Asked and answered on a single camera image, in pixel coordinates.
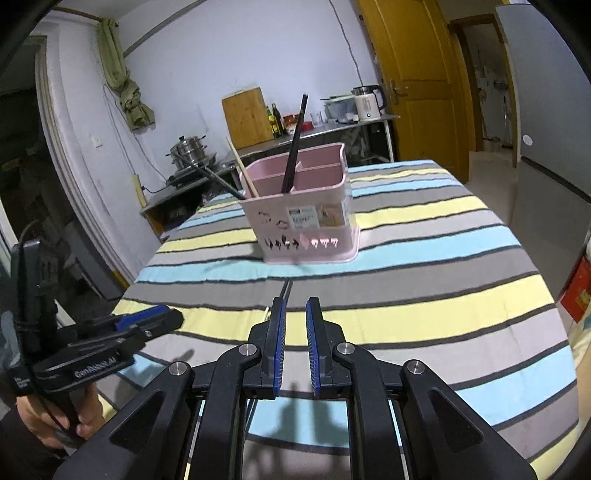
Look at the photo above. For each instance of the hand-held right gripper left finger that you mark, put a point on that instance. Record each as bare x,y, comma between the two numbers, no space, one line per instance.
278,360

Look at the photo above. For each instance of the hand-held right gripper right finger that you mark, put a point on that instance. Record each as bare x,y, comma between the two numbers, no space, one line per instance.
311,360

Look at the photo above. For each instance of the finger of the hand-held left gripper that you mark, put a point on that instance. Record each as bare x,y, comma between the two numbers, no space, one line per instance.
161,325
143,314

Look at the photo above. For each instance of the pink plastic utensil basket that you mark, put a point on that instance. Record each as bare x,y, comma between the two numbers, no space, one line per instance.
300,217

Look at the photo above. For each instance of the grey metal chopstick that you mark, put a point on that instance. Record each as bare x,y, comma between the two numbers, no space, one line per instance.
221,177

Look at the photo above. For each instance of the person's left forearm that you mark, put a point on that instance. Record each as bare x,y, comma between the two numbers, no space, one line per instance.
23,457

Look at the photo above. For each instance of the person's left hand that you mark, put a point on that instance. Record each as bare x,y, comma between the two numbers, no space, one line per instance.
90,417

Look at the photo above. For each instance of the low dark side table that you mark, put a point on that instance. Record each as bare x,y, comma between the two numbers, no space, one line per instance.
171,210

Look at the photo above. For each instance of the yellowish power strip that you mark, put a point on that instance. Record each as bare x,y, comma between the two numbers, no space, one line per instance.
139,191

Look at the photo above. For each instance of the black gas stove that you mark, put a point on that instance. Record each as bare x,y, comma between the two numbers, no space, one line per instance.
184,177

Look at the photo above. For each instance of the striped tablecloth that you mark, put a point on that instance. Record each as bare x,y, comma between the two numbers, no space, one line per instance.
438,286

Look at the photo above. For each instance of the stainless steel steamer pot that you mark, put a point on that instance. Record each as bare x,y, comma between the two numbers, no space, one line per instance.
189,150

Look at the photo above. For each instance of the wooden cutting board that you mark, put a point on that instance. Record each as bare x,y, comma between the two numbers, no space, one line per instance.
244,117

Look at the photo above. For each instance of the stainless steel work table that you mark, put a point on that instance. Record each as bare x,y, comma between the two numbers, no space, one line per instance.
364,136

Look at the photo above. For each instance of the green hanging cloth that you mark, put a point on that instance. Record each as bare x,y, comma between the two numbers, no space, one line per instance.
122,83

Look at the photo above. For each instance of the dark sauce bottle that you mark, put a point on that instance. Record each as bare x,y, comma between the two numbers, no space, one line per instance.
276,120

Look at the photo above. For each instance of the red lidded jar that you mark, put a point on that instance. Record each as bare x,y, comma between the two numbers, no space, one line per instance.
288,123
305,121

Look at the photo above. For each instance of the clear drinking glass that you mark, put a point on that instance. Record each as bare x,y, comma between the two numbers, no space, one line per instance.
316,119

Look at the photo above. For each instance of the clear plastic lidded container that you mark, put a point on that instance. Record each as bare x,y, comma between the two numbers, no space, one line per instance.
339,110

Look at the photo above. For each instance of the white electric kettle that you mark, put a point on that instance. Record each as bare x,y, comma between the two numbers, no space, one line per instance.
367,104

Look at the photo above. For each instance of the red box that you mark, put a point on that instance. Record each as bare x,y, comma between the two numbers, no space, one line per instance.
577,290

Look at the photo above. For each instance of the yellow wooden door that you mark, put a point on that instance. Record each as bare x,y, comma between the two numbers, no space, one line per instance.
415,69

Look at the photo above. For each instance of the grey refrigerator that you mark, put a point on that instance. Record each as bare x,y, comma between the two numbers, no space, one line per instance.
549,92

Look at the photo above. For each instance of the white arched door frame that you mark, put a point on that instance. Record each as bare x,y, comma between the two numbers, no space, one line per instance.
69,175

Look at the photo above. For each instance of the yellow door frame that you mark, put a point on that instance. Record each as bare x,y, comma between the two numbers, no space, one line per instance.
471,21

